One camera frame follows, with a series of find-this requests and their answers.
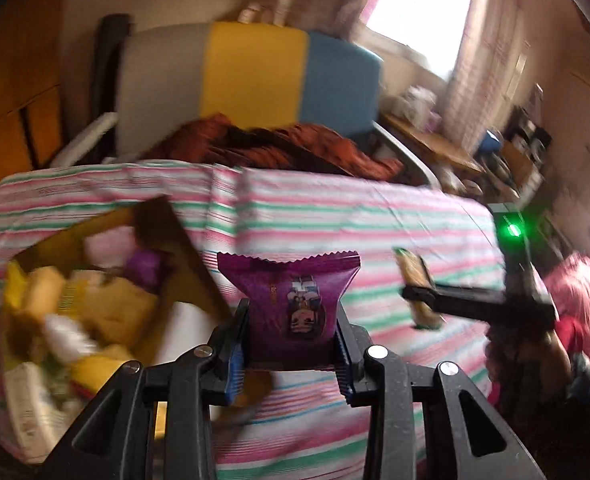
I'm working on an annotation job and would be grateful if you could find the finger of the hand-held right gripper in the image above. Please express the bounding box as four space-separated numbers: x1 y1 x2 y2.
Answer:
401 284 506 323

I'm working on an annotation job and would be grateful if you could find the wooden wardrobe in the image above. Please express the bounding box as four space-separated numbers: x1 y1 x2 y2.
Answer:
0 0 96 196

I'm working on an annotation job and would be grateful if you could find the grey yellow blue chair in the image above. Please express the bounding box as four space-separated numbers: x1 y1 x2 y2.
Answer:
50 21 440 191

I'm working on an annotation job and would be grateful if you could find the bright window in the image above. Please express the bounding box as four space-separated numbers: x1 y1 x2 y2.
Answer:
365 0 476 82

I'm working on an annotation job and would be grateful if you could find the striped pink green cloth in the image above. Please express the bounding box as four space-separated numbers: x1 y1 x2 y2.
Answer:
0 159 508 468

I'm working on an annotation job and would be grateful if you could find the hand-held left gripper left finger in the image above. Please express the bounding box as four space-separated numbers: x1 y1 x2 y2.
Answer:
45 297 250 480

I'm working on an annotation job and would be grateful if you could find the wooden desk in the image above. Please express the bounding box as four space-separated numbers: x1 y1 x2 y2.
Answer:
382 112 486 176

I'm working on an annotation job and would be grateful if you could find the rust red jacket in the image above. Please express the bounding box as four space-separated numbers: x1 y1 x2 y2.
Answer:
145 112 406 181

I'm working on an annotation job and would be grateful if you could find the yellow green snack packet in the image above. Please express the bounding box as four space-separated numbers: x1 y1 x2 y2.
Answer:
7 265 66 327
394 247 444 330

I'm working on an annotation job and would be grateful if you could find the pink blanket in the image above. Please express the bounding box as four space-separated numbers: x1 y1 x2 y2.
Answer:
545 254 590 361

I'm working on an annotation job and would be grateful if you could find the white snack packet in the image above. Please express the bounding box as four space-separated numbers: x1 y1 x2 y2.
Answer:
44 315 96 362

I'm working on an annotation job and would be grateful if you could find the white printed box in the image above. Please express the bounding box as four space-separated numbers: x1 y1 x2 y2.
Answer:
395 87 436 122

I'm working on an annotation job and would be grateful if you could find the gold cardboard box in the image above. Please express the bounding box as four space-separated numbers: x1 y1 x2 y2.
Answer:
2 196 236 463

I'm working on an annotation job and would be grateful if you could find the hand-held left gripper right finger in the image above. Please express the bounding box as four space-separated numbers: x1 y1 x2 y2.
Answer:
332 305 548 480

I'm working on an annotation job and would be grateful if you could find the purple snack packet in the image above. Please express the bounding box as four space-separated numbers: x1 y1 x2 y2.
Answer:
127 250 164 292
216 250 362 372

